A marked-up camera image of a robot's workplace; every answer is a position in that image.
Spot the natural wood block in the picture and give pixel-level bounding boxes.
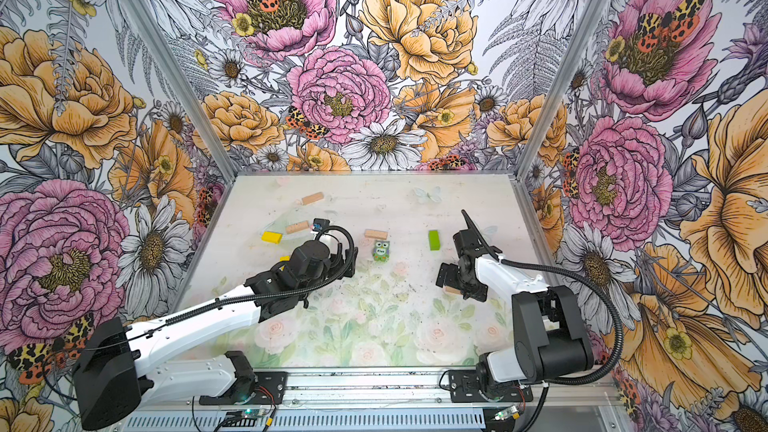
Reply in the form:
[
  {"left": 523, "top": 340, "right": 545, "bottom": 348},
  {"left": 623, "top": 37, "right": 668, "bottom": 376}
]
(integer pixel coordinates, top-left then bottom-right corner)
[
  {"left": 364, "top": 229, "right": 388, "bottom": 240},
  {"left": 285, "top": 221, "right": 311, "bottom": 235},
  {"left": 301, "top": 192, "right": 324, "bottom": 205},
  {"left": 442, "top": 286, "right": 463, "bottom": 296}
]

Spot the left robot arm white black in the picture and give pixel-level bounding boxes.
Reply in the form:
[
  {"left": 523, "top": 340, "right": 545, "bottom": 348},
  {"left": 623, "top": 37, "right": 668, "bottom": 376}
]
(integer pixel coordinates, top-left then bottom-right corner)
[{"left": 72, "top": 219, "right": 358, "bottom": 431}]

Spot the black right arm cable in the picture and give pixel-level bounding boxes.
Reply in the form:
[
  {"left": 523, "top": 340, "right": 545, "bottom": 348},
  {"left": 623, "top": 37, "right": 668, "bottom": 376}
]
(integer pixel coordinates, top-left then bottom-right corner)
[{"left": 460, "top": 209, "right": 625, "bottom": 386}]

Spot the left aluminium corner post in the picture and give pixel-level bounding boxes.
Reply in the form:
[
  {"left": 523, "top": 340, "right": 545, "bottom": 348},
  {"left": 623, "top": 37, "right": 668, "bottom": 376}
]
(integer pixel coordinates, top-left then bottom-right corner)
[{"left": 119, "top": 0, "right": 237, "bottom": 185}]

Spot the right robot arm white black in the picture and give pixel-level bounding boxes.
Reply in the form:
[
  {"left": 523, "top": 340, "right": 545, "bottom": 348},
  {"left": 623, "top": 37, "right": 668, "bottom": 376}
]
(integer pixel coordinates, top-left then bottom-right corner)
[{"left": 436, "top": 229, "right": 594, "bottom": 400}]

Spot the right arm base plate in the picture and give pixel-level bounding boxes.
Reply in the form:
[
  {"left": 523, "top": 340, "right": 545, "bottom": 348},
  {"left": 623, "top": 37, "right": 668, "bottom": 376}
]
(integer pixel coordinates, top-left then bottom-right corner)
[{"left": 439, "top": 369, "right": 533, "bottom": 404}]

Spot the yellow long wood block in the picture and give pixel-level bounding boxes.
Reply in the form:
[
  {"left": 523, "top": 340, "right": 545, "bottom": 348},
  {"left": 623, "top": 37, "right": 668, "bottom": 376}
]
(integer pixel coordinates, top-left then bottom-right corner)
[{"left": 261, "top": 231, "right": 282, "bottom": 244}]

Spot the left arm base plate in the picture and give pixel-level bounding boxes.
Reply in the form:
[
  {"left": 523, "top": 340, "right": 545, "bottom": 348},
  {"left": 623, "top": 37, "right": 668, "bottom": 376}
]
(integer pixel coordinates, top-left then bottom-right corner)
[{"left": 198, "top": 371, "right": 288, "bottom": 406}]

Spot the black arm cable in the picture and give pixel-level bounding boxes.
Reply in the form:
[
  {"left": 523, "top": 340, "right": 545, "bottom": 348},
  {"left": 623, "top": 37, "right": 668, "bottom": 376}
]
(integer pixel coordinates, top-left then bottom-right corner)
[
  {"left": 460, "top": 209, "right": 625, "bottom": 386},
  {"left": 77, "top": 224, "right": 356, "bottom": 355}
]

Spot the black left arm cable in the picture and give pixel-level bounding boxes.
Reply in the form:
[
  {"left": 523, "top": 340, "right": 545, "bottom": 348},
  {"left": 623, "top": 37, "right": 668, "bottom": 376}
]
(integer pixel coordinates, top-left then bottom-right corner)
[{"left": 77, "top": 224, "right": 356, "bottom": 355}]

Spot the green wood block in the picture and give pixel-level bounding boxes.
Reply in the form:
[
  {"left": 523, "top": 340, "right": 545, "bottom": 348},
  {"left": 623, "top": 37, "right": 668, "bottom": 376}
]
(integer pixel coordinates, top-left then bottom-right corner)
[{"left": 428, "top": 230, "right": 441, "bottom": 251}]

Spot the aluminium front rail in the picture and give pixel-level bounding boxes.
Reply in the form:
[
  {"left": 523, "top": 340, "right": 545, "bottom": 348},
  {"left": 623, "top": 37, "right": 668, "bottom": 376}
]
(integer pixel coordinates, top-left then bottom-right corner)
[{"left": 110, "top": 367, "right": 633, "bottom": 431}]

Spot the right aluminium corner post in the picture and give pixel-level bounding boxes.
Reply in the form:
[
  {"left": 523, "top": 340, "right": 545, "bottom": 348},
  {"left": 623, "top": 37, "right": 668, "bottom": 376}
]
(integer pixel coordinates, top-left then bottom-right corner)
[{"left": 516, "top": 0, "right": 611, "bottom": 183}]

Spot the aluminium corner post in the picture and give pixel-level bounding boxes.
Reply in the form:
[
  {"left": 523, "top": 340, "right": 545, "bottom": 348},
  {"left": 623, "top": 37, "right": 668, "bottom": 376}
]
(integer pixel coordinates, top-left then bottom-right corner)
[
  {"left": 516, "top": 0, "right": 611, "bottom": 183},
  {"left": 119, "top": 0, "right": 237, "bottom": 185}
]

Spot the green owl number toy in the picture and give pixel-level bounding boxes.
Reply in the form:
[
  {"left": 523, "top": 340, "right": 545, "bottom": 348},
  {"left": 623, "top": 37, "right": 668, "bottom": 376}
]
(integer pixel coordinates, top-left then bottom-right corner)
[{"left": 372, "top": 240, "right": 390, "bottom": 263}]

